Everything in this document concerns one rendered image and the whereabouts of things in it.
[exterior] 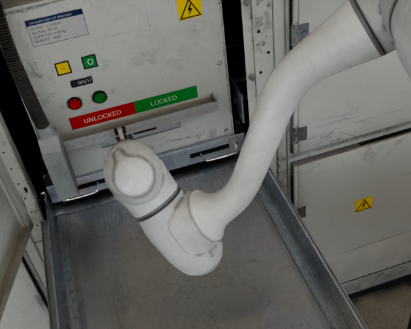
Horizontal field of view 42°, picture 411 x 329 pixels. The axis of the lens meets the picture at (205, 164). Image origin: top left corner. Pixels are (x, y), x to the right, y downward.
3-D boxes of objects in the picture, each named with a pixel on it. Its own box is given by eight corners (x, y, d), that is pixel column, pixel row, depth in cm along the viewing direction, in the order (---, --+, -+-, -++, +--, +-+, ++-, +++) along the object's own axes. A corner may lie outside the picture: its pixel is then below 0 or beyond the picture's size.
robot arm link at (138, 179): (91, 160, 103) (132, 212, 106) (89, 173, 88) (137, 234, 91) (136, 126, 104) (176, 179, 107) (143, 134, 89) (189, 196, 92)
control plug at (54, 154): (79, 196, 130) (59, 140, 119) (59, 201, 130) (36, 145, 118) (76, 175, 136) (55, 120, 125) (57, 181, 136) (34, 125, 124)
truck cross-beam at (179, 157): (245, 149, 150) (244, 132, 146) (52, 203, 142) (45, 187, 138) (239, 139, 154) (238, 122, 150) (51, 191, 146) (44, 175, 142)
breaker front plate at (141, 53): (234, 139, 147) (218, -34, 115) (58, 188, 140) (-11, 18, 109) (233, 136, 148) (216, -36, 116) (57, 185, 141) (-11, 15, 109)
